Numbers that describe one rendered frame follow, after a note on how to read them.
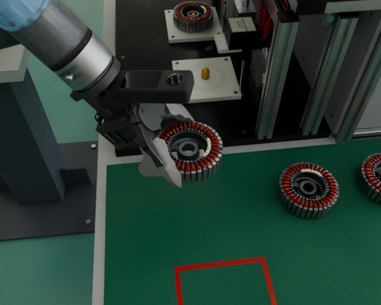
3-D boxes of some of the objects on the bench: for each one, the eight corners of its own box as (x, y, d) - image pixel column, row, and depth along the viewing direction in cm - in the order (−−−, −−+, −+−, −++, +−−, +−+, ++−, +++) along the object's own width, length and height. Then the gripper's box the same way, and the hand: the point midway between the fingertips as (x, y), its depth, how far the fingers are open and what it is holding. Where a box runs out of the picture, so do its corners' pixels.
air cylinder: (236, 30, 110) (238, 13, 106) (231, 16, 115) (233, -2, 111) (254, 29, 111) (256, 11, 107) (248, 15, 116) (250, -3, 111)
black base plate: (116, 157, 84) (114, 150, 82) (116, 2, 125) (115, -5, 123) (328, 137, 87) (331, 131, 86) (261, -7, 128) (262, -14, 126)
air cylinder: (256, 87, 95) (259, 68, 91) (249, 68, 100) (251, 49, 96) (276, 85, 95) (280, 67, 91) (268, 66, 100) (272, 48, 96)
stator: (345, 184, 79) (351, 172, 76) (373, 154, 84) (380, 142, 81) (397, 218, 74) (406, 208, 71) (424, 184, 79) (433, 173, 76)
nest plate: (169, 43, 107) (169, 39, 106) (164, 13, 116) (164, 9, 115) (223, 39, 108) (224, 35, 107) (214, 10, 117) (214, 6, 116)
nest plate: (178, 104, 91) (177, 100, 90) (172, 64, 101) (172, 60, 100) (241, 99, 92) (241, 95, 91) (229, 60, 102) (230, 55, 101)
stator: (177, 36, 107) (177, 23, 104) (169, 14, 114) (169, 2, 111) (217, 30, 108) (218, 18, 105) (207, 9, 115) (207, -3, 112)
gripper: (92, 47, 63) (169, 124, 74) (47, 132, 52) (146, 209, 63) (130, 23, 58) (206, 111, 70) (91, 112, 47) (188, 198, 59)
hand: (190, 152), depth 65 cm, fingers closed on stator, 13 cm apart
